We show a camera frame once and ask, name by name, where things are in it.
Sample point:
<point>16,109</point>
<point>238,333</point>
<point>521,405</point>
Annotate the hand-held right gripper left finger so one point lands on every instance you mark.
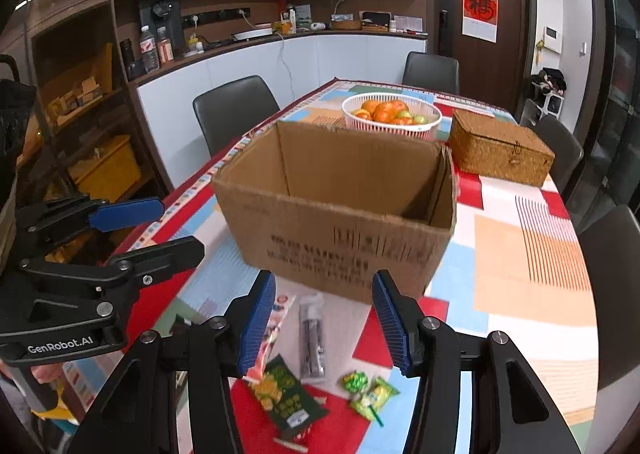
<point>257,324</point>

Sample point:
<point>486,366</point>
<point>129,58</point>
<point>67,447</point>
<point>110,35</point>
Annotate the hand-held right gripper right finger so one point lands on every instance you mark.
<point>392,329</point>

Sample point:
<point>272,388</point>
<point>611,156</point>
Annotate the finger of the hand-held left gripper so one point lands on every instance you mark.
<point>125,214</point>
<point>160,256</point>

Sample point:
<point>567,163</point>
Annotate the pink white snack packet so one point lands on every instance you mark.
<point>281,314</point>

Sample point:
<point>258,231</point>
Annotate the grey snack packet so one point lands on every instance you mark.
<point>311,334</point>

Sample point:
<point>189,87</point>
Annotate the bright green candy packet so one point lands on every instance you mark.
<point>355,381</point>

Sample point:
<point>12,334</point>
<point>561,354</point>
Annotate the yellow green candy packet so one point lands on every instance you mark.
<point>375,396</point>

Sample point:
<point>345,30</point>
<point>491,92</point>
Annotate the dark green snack packet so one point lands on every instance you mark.
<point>290,399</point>

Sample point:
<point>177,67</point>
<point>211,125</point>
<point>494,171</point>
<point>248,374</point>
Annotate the brown cardboard box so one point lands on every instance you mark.
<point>325,234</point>

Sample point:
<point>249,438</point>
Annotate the person's left hand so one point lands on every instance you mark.
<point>45,374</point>

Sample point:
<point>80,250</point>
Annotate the dark grey dining chair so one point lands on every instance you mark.
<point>235,109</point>
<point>560,144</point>
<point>430,71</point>
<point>615,284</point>

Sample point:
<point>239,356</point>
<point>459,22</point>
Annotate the colourful patchwork tablecloth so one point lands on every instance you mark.
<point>525,244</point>

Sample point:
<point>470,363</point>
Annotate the clear water bottle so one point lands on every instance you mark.
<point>148,51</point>

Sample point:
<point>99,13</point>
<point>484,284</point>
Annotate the bottle with orange contents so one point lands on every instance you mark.
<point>166,46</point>

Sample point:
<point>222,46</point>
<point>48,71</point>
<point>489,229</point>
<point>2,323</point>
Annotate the woven wicker box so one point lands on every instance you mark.
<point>500,159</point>

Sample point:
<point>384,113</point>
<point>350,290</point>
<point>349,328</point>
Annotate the white plastic fruit basket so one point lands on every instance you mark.
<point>360,130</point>

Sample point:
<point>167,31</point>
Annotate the pile of oranges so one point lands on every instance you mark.
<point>385,111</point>

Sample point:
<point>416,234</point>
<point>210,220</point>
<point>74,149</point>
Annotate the white base cabinets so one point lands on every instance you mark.
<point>320,64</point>

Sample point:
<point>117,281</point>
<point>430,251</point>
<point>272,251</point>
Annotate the white storage stool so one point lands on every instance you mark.
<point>542,109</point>

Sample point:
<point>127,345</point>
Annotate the dark cloth pile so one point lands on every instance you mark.
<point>549,80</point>

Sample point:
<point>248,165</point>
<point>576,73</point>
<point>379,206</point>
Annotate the black door lock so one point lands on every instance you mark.
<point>443,31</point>

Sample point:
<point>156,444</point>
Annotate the white paper sign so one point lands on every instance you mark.
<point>407,23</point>

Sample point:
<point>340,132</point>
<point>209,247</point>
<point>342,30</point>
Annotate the black tablet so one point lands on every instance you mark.
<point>375,18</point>

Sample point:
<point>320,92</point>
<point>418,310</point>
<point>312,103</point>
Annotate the white intercom panel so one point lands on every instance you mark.
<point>551,39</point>

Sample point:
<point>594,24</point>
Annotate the glass sliding door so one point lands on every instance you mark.
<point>620,84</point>

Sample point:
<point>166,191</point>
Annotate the black wall appliance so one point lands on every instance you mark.
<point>162,9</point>

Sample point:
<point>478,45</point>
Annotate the red and white wall calendar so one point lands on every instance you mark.
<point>479,4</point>

